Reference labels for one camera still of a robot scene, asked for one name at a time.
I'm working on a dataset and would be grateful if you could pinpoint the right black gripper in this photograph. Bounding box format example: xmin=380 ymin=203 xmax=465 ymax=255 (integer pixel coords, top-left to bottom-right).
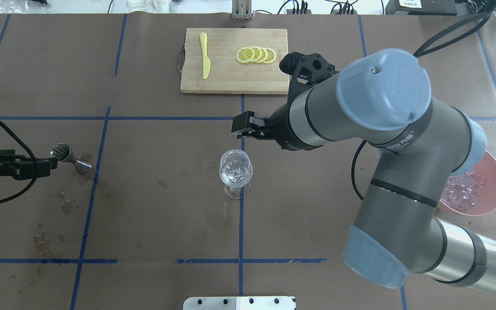
xmin=232 ymin=104 xmax=321 ymax=151

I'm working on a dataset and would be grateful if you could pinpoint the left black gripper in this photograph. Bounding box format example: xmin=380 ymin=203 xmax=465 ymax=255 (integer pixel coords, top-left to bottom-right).
xmin=0 ymin=150 xmax=58 ymax=180

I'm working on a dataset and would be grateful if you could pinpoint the steel jigger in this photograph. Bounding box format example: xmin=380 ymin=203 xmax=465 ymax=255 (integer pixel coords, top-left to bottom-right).
xmin=50 ymin=143 xmax=92 ymax=174

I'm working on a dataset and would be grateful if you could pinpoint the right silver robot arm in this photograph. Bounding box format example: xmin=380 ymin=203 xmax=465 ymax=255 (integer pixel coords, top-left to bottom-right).
xmin=232 ymin=48 xmax=496 ymax=296

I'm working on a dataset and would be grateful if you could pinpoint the clear wine glass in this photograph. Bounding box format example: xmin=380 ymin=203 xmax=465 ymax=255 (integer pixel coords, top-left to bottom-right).
xmin=219 ymin=149 xmax=254 ymax=200

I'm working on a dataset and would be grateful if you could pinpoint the ice cubes pile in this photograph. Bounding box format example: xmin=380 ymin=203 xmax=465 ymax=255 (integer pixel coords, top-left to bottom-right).
xmin=440 ymin=169 xmax=486 ymax=214

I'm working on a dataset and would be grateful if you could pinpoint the pink ice bowl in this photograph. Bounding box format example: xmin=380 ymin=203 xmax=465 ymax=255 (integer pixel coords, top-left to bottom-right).
xmin=437 ymin=151 xmax=496 ymax=217

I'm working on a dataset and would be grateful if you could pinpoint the bamboo cutting board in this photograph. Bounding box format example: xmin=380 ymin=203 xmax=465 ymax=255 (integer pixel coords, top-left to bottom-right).
xmin=180 ymin=28 xmax=289 ymax=95

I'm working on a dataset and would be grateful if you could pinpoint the yellow plastic knife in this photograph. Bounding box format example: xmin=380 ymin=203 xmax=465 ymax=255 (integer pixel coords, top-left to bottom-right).
xmin=199 ymin=33 xmax=212 ymax=79

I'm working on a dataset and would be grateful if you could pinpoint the black box device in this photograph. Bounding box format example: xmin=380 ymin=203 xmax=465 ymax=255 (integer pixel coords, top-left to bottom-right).
xmin=384 ymin=0 xmax=457 ymax=16

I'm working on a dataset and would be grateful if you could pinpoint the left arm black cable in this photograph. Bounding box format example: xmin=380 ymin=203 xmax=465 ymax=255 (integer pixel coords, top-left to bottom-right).
xmin=0 ymin=105 xmax=40 ymax=209

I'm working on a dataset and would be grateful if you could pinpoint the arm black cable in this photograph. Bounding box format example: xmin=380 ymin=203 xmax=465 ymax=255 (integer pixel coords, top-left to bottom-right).
xmin=0 ymin=105 xmax=40 ymax=209
xmin=351 ymin=140 xmax=368 ymax=201

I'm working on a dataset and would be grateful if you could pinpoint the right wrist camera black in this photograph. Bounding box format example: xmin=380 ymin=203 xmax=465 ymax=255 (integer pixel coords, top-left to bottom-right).
xmin=279 ymin=52 xmax=339 ymax=105

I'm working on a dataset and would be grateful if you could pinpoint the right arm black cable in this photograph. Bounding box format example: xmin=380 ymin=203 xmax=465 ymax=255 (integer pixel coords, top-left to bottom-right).
xmin=351 ymin=140 xmax=368 ymax=201

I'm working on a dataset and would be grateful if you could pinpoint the aluminium frame post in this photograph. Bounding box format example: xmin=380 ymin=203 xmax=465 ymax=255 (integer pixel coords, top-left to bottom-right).
xmin=232 ymin=0 xmax=254 ymax=20

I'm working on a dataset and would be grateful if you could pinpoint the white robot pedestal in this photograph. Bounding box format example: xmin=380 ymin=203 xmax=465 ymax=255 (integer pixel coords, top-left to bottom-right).
xmin=182 ymin=296 xmax=297 ymax=310

